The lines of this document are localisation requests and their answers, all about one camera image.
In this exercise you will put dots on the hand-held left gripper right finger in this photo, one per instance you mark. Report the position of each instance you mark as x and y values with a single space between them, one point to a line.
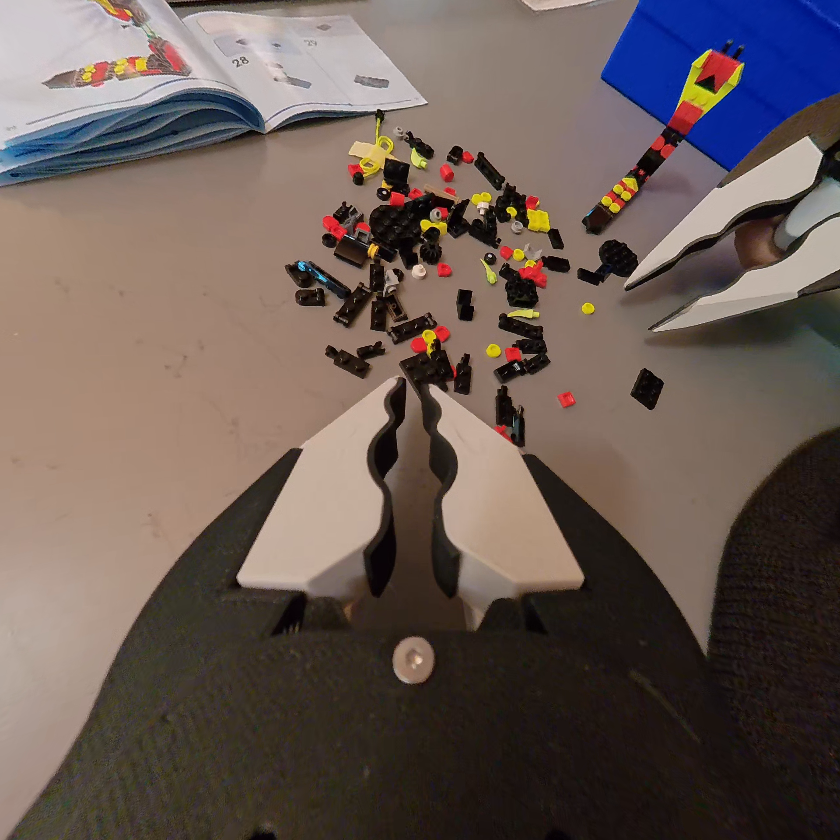
505 518

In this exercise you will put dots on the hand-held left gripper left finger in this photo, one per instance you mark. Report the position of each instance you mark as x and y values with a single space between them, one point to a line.
315 512

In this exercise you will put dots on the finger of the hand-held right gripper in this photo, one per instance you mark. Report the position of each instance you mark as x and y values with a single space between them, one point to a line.
754 292
735 203

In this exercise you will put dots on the lego snake model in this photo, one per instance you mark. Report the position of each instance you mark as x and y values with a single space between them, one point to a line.
686 115

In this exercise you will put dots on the pile of lego pieces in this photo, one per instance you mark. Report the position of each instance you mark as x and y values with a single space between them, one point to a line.
397 226

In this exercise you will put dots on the round dark lego plate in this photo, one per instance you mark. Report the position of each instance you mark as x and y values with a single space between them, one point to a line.
617 257

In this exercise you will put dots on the lego instruction booklet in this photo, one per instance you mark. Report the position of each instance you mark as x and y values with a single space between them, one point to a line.
295 65

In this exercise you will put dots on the blue plastic bin with tag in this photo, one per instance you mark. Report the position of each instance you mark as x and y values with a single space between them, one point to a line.
774 39

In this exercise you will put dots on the white paper sheet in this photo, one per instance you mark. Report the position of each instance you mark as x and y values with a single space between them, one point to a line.
564 4

